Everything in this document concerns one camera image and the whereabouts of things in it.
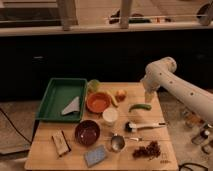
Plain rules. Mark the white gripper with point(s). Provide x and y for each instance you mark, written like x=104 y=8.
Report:
x=150 y=87

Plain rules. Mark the red yellow apple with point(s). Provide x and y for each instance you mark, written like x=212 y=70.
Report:
x=120 y=95

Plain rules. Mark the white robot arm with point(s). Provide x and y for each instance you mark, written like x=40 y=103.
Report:
x=160 y=73

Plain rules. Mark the white paper cup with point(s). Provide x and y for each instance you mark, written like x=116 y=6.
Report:
x=110 y=116

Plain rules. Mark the green cup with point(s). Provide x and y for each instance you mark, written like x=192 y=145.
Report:
x=93 y=85

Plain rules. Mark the metal measuring cup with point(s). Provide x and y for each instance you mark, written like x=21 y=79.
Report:
x=118 y=142

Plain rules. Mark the green chili pepper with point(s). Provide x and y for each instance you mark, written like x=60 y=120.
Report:
x=140 y=106

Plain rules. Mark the yellow banana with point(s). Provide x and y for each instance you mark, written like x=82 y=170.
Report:
x=113 y=99

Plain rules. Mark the orange bowl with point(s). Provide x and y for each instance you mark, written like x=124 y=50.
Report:
x=98 y=102

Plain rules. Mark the spice jar rack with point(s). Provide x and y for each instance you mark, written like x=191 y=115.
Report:
x=195 y=131

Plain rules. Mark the dark red bowl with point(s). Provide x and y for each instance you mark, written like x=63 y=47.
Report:
x=87 y=132

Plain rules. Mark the grey folded cloth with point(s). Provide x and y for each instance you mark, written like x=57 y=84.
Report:
x=73 y=106

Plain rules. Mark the blue sponge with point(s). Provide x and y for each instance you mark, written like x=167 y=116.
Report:
x=95 y=156

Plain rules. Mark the green plastic tray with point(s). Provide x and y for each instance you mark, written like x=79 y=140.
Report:
x=59 y=93

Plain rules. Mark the wooden block eraser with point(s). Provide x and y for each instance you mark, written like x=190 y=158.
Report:
x=60 y=142

